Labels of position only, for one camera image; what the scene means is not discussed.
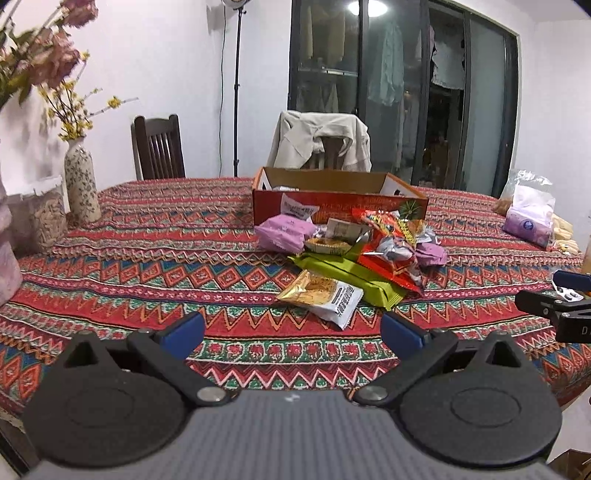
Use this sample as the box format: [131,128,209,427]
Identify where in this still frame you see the yellow flower branches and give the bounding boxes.
[37,51,138,142]

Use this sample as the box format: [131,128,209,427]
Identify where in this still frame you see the pink snack packet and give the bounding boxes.
[254,214,317,255]

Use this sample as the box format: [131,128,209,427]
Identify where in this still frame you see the black light stand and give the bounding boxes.
[222,0,249,177]

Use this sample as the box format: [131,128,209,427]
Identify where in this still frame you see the white grey snack packet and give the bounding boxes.
[280,194,320,223]

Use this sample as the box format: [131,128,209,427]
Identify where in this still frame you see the red orange snack bag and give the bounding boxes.
[353,208,425,294]

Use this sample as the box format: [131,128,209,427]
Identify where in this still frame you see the patterned red tablecloth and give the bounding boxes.
[1,179,590,416]

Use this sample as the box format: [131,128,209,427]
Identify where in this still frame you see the dark glass sliding door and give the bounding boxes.
[287,0,519,197]

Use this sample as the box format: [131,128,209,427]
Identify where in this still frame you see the small pink packet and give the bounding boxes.
[416,242,448,268]

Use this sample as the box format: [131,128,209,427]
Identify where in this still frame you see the chair with beige jacket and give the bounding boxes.
[266,110,372,172]

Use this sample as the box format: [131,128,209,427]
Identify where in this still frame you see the gold white snack packet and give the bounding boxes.
[276,270,363,330]

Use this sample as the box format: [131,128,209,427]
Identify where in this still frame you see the orange cardboard box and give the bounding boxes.
[252,167,429,225]

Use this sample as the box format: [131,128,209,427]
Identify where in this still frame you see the floral ceramic vase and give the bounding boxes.
[64,137,101,225]

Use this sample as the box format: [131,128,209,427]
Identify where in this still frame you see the pink dried flowers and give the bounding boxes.
[1,1,98,105]

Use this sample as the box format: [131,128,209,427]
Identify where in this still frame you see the green snack packet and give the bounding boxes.
[290,252,408,311]

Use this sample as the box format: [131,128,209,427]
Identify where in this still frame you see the clear bag with purple pack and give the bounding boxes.
[493,169,580,255]

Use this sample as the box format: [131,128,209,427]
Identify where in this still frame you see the woven basket white cloth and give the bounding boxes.
[7,175,68,256]

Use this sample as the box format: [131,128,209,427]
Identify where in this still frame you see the dark wooden chair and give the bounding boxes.
[132,114,185,180]

